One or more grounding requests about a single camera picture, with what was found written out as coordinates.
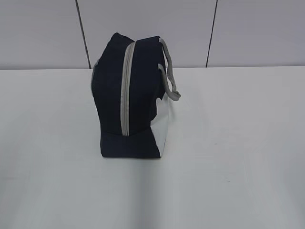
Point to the navy lunch bag grey trim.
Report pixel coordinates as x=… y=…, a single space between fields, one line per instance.
x=131 y=84

